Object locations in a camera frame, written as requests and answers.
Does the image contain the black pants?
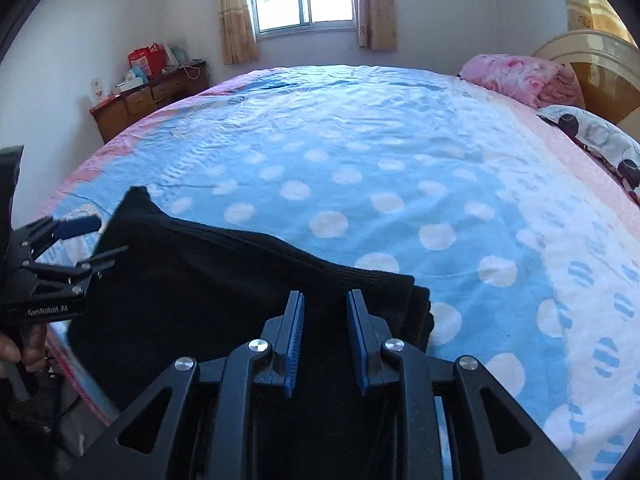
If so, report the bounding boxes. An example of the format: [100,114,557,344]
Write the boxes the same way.
[67,185,435,480]

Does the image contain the person's left hand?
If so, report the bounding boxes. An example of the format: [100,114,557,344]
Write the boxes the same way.
[0,324,48,379]

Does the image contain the red plaid mattress sheet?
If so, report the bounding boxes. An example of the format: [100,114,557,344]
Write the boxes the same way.
[47,322,119,426]

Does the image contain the brown wooden desk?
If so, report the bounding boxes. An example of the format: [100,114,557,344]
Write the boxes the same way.
[90,60,209,144]

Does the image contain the white floral box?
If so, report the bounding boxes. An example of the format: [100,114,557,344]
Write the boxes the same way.
[90,79,110,106]

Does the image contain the white tissue box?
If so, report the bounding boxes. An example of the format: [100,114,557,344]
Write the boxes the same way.
[115,70,146,93]

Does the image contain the red gift bag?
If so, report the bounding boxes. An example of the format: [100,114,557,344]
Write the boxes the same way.
[128,42,167,79]

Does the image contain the blue pink patterned bedspread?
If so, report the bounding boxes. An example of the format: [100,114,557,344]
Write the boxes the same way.
[46,65,639,479]

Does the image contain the left beige curtain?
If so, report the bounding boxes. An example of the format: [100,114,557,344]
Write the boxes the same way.
[219,0,258,65]

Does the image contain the beige curtain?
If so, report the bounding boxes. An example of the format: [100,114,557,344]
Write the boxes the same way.
[219,0,258,65]
[354,0,397,52]

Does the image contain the white dotted pillow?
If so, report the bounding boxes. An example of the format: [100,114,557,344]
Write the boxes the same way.
[537,105,639,203]

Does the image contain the pink floral folded blanket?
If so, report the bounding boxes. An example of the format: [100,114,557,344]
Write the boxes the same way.
[459,54,585,110]

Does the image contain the cream wooden headboard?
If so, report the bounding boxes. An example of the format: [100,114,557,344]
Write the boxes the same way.
[534,29,640,141]

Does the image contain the right beige curtain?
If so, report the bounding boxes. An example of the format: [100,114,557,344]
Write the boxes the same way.
[354,0,397,52]

